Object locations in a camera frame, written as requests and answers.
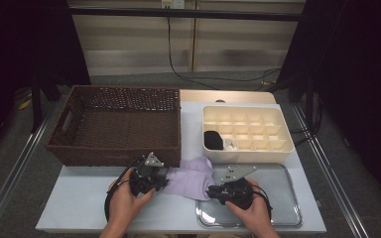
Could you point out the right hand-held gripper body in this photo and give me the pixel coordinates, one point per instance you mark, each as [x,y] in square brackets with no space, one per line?
[238,193]

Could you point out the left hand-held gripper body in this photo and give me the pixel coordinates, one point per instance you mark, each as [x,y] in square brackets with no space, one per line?
[144,180]

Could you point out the clear plastic box lid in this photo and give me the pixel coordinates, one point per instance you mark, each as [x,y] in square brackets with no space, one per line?
[278,198]

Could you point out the white sock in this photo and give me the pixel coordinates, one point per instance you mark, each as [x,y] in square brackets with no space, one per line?
[230,144]

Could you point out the black sock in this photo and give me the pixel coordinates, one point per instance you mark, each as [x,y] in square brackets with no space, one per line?
[213,140]

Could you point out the brown wicker basket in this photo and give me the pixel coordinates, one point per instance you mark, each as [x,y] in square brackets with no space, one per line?
[86,152]

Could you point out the cream divided storage box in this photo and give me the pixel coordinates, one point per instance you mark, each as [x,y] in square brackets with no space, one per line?
[254,130]

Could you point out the person's right hand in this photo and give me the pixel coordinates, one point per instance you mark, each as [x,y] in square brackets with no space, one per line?
[256,214]

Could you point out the person's left hand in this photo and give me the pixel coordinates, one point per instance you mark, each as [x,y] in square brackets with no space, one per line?
[122,208]

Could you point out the dark table grommet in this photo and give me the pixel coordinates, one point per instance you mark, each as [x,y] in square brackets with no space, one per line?
[220,100]

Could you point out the black metal stand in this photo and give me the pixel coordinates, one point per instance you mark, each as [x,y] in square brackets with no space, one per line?
[36,109]
[310,105]

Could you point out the small yellow object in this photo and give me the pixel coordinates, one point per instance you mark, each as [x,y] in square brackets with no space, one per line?
[24,104]

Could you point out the black horizontal bar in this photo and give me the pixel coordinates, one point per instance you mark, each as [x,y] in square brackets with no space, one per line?
[178,14]

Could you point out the black curtain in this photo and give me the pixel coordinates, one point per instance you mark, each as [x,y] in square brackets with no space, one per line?
[20,39]
[360,66]

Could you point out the aluminium floor rail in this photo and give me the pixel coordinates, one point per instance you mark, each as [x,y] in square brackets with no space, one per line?
[19,165]
[329,165]

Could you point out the white wall socket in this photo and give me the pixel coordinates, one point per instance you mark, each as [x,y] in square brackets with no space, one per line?
[173,3]

